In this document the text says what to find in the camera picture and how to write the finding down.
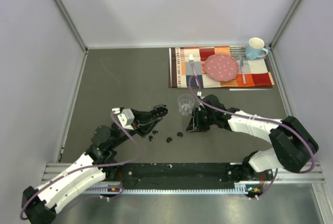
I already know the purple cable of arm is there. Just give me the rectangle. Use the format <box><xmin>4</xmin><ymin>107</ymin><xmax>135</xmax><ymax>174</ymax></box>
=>
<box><xmin>188</xmin><ymin>75</ymin><xmax>319</xmax><ymax>201</ymax></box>
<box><xmin>20</xmin><ymin>110</ymin><xmax>143</xmax><ymax>221</ymax></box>

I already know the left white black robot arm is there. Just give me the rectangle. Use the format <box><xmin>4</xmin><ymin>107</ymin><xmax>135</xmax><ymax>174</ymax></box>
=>
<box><xmin>20</xmin><ymin>104</ymin><xmax>168</xmax><ymax>223</ymax></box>

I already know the pink polka-dot plate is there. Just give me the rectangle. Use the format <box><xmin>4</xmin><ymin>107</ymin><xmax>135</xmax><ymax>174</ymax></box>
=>
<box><xmin>204</xmin><ymin>54</ymin><xmax>239</xmax><ymax>82</ymax></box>

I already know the pink-handled metal fork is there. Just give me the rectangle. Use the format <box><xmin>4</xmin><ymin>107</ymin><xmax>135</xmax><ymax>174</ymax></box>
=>
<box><xmin>188</xmin><ymin>54</ymin><xmax>201</xmax><ymax>88</ymax></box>

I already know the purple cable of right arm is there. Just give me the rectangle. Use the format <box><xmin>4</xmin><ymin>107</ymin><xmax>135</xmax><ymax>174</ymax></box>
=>
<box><xmin>188</xmin><ymin>75</ymin><xmax>319</xmax><ymax>201</ymax></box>

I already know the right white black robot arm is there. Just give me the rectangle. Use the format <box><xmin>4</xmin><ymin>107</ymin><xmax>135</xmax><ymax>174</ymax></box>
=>
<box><xmin>186</xmin><ymin>94</ymin><xmax>319</xmax><ymax>180</ymax></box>

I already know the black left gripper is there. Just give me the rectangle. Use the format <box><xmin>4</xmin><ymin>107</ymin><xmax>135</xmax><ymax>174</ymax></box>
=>
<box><xmin>110</xmin><ymin>108</ymin><xmax>163</xmax><ymax>148</ymax></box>

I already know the pink-handled metal knife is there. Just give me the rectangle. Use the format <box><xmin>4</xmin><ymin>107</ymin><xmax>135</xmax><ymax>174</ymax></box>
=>
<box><xmin>239</xmin><ymin>54</ymin><xmax>246</xmax><ymax>84</ymax></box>

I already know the clear plastic cup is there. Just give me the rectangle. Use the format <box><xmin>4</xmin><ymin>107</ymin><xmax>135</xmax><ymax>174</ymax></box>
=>
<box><xmin>177</xmin><ymin>94</ymin><xmax>195</xmax><ymax>116</ymax></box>

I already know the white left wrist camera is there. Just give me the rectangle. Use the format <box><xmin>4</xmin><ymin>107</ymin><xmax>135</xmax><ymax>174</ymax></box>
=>
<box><xmin>111</xmin><ymin>107</ymin><xmax>135</xmax><ymax>130</ymax></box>

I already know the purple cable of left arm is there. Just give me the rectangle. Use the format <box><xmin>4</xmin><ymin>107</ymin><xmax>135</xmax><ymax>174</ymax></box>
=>
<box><xmin>20</xmin><ymin>110</ymin><xmax>143</xmax><ymax>221</ymax></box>

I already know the colourful patchwork placemat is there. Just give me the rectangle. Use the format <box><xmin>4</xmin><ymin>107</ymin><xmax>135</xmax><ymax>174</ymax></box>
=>
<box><xmin>169</xmin><ymin>46</ymin><xmax>275</xmax><ymax>89</ymax></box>

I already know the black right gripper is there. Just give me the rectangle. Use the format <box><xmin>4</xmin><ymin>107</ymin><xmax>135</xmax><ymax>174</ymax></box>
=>
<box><xmin>186</xmin><ymin>108</ymin><xmax>216</xmax><ymax>133</ymax></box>

